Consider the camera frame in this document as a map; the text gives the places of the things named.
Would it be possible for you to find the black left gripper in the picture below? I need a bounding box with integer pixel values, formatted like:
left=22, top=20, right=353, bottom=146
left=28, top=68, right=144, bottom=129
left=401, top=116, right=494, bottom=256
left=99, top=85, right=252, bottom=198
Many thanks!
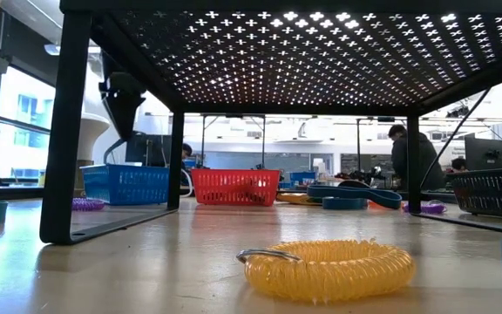
left=99, top=69, right=147, bottom=140

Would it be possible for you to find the yellow spiral wrist coil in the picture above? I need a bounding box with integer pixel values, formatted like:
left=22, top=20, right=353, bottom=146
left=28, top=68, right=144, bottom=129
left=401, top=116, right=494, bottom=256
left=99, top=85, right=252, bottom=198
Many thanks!
left=235, top=239, right=417, bottom=305

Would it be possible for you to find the thin black cable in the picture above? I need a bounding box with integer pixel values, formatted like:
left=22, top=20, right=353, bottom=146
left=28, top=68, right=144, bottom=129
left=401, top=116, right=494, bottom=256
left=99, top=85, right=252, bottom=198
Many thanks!
left=419, top=88, right=492, bottom=189

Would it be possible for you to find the red plastic basket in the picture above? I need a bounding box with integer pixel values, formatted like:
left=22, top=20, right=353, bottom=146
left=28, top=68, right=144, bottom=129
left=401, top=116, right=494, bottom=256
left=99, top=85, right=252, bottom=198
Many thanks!
left=190, top=168, right=282, bottom=207

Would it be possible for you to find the purple spiral wrist coil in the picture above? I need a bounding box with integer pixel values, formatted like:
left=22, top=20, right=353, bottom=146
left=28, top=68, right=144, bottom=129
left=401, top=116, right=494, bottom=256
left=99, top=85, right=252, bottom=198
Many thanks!
left=71, top=196, right=106, bottom=213
left=402, top=199, right=449, bottom=215

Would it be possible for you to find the white cable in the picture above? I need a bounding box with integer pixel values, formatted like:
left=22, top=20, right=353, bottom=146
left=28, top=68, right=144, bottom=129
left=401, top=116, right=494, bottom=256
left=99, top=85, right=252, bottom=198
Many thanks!
left=180, top=168, right=194, bottom=198

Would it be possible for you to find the black plastic basket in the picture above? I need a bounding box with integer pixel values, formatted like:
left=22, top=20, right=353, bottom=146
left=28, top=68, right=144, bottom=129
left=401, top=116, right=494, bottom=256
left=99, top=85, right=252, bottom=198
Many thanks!
left=451, top=167, right=502, bottom=222

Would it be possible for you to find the black chair back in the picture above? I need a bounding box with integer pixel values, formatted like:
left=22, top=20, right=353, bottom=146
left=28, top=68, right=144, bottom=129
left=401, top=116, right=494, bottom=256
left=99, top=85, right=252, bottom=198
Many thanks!
left=336, top=179, right=373, bottom=191

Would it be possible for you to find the black computer monitor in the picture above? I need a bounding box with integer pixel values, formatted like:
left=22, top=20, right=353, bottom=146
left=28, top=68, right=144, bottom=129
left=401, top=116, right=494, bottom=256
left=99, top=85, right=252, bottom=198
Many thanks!
left=125, top=133, right=173, bottom=167
left=465, top=136, right=502, bottom=172

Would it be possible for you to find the ceiling light fixture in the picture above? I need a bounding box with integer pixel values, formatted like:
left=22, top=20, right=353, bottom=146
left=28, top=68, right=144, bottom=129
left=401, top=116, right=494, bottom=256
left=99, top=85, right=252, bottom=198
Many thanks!
left=44, top=42, right=104, bottom=57

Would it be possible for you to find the yellow green crayon box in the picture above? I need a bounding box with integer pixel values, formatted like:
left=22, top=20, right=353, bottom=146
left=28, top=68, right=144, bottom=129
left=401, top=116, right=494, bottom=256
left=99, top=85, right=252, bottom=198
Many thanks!
left=275, top=192, right=324, bottom=207

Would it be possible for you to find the white mushroom table lamp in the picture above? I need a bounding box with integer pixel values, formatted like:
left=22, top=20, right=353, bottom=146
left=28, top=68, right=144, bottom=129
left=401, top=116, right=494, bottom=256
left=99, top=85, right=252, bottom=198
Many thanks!
left=74, top=112, right=111, bottom=198

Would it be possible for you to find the blue plastic basket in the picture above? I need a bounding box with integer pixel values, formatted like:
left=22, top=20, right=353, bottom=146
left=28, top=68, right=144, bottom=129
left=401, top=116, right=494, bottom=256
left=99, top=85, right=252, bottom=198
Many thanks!
left=79, top=163, right=172, bottom=207

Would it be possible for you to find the blue storage bin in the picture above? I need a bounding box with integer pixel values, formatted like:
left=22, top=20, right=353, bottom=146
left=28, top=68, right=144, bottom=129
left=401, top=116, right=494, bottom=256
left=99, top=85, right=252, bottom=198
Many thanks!
left=288, top=171, right=317, bottom=188

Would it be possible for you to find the person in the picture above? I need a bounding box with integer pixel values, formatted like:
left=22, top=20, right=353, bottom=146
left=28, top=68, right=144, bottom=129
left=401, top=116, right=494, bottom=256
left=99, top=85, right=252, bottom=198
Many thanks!
left=387, top=123, right=447, bottom=192
left=180, top=142, right=194, bottom=172
left=450, top=157, right=470, bottom=173

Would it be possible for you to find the black perforated metal shelf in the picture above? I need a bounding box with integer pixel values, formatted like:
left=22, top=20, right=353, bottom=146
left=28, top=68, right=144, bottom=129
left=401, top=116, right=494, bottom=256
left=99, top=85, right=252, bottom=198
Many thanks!
left=38, top=0, right=502, bottom=245

